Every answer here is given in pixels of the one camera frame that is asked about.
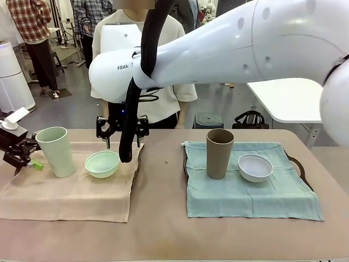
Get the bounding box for person's left forearm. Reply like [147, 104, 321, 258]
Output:
[176, 101, 187, 129]

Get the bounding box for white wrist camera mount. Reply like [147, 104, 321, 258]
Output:
[0, 107, 30, 130]

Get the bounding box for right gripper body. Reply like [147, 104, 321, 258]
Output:
[108, 102, 128, 132]

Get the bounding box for person in blue plaid shirt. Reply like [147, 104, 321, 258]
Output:
[71, 0, 113, 70]

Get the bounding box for pale green plastic bowl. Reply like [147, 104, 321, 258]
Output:
[84, 151, 121, 180]

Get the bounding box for white humanoid robot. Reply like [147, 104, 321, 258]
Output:
[202, 0, 218, 22]

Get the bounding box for person in red plaid shirt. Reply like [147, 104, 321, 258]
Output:
[5, 0, 59, 95]

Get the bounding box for white air purifier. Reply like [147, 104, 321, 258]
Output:
[0, 40, 37, 114]

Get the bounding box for blue grey plastic stool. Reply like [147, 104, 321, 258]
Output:
[192, 112, 225, 129]

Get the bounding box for teal cloth mat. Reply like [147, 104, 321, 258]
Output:
[181, 141, 325, 222]

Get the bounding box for white table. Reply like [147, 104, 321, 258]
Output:
[246, 78, 325, 150]

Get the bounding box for pale green plastic cup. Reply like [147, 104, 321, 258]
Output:
[35, 126, 77, 178]

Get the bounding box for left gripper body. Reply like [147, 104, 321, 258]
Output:
[0, 127, 29, 154]

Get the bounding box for dark brown serving tray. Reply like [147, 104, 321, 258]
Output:
[130, 144, 143, 194]
[182, 146, 315, 220]

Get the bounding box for black bag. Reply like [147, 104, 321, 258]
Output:
[232, 111, 270, 129]

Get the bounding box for person in dark suit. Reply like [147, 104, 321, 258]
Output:
[174, 0, 202, 31]

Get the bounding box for black cable conduit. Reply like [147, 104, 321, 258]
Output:
[119, 0, 175, 164]

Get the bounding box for white plastic bowl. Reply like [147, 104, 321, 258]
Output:
[237, 153, 274, 183]

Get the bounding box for person in cream sweater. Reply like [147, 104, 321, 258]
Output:
[91, 8, 198, 129]

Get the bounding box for brown plastic cup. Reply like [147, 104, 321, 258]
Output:
[206, 128, 235, 180]

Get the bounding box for pink cloth mat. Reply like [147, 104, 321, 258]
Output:
[0, 141, 145, 223]

